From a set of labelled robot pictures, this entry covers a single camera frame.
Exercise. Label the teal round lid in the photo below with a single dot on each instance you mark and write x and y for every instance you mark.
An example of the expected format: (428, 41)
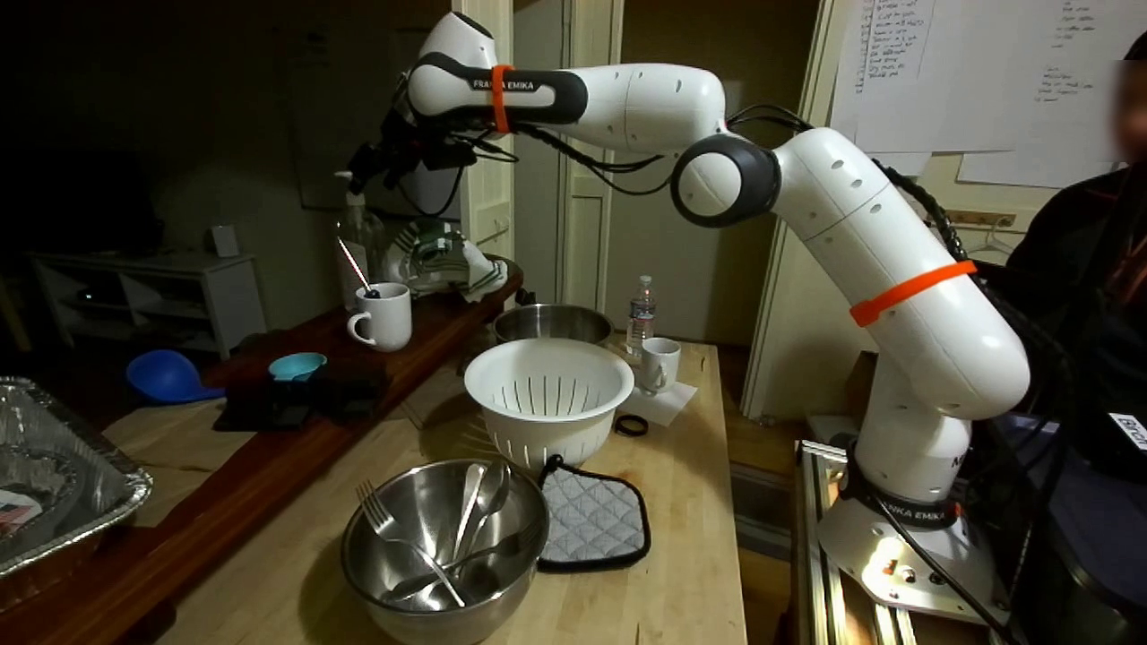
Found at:
(297, 363)

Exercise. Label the dark wooden counter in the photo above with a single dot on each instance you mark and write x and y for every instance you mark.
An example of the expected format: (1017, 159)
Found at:
(238, 479)

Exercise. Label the grey metal base plate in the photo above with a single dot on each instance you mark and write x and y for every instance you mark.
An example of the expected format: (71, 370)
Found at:
(882, 550)

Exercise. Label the thin white stirrer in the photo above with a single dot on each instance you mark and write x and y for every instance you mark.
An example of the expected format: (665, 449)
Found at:
(351, 261)

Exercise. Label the person in dark clothing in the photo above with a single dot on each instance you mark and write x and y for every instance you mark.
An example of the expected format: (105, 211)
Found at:
(1089, 297)

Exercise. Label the long silver utensil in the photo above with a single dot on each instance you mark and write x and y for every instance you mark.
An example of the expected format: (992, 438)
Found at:
(461, 565)

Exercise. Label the white plastic colander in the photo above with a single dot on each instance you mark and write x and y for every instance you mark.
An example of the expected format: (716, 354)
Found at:
(549, 418)

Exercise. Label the white wall board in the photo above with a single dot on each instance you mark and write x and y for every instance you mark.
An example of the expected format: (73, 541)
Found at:
(956, 71)

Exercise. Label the grey shelf unit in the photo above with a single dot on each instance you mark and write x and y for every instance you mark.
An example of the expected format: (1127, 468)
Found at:
(227, 297)

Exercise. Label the silver bowl with utensils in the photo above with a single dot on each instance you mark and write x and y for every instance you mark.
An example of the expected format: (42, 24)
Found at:
(380, 574)

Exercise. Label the green striped white towel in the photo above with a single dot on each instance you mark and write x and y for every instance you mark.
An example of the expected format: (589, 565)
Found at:
(461, 261)

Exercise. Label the black quilted pot holder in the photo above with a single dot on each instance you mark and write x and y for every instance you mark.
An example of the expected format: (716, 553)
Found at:
(594, 519)

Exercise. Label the white rectangular mat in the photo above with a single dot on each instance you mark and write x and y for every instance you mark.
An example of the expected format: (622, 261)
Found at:
(672, 405)

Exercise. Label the aluminium foil tray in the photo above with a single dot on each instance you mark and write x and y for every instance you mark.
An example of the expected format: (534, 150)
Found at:
(58, 479)

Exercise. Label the black cloth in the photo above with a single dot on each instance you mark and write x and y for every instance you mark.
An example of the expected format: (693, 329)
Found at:
(255, 405)

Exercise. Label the large empty silver bowl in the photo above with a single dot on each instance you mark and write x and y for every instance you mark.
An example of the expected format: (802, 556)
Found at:
(559, 323)

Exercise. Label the clear plastic water bottle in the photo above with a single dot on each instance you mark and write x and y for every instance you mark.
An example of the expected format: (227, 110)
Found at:
(644, 315)

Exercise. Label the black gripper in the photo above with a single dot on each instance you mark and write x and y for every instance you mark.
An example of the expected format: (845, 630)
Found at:
(416, 143)

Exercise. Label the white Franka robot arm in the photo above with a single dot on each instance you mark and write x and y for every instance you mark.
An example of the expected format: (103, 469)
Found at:
(896, 261)

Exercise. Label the white door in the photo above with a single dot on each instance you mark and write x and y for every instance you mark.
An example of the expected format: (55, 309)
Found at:
(574, 239)

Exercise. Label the white mug with stirrer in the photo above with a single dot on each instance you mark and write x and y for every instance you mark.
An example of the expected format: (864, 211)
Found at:
(389, 323)

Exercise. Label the aluminium robot stand frame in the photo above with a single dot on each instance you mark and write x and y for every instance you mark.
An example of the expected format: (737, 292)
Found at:
(811, 538)

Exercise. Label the blue bowl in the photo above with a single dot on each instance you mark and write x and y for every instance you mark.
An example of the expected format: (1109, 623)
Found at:
(167, 377)

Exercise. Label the plain white mug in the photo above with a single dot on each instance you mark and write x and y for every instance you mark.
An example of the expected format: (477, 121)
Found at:
(665, 363)

